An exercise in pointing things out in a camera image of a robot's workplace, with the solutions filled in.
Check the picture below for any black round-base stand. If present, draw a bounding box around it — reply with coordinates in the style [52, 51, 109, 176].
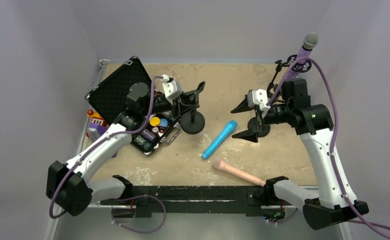
[247, 117, 271, 138]
[179, 102, 206, 135]

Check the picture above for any blue microphone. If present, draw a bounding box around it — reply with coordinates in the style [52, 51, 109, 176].
[201, 120, 238, 160]

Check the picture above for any black tripod shock-mount stand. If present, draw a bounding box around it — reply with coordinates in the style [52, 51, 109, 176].
[264, 54, 313, 100]

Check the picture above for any purple glitter microphone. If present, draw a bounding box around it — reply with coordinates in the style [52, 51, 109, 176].
[286, 32, 319, 79]

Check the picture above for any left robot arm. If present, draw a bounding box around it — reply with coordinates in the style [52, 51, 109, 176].
[46, 75, 205, 219]

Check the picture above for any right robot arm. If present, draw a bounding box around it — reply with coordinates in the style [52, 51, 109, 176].
[232, 78, 369, 230]

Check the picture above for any blue blind button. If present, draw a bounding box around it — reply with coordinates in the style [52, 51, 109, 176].
[158, 118, 169, 128]

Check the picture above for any yellow round chip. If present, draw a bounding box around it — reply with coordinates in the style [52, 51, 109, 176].
[149, 116, 161, 127]

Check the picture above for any pink microphone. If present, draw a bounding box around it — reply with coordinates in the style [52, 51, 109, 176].
[212, 159, 266, 187]

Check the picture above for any black poker chip case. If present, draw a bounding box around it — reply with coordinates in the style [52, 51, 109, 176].
[85, 56, 178, 156]

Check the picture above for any purple toy box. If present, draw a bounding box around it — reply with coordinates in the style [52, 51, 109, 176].
[86, 109, 109, 142]

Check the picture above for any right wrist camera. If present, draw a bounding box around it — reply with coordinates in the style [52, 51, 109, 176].
[247, 89, 271, 118]

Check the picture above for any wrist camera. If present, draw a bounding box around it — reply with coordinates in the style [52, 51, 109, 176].
[161, 74, 183, 105]
[247, 89, 271, 118]

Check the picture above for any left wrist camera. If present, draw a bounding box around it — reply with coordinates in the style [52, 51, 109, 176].
[161, 74, 183, 105]

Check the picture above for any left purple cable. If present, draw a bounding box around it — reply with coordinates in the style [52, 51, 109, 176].
[48, 75, 169, 220]

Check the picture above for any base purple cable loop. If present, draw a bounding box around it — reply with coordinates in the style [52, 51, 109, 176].
[111, 195, 168, 235]

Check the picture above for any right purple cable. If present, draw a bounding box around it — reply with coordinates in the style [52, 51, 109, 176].
[266, 56, 390, 240]

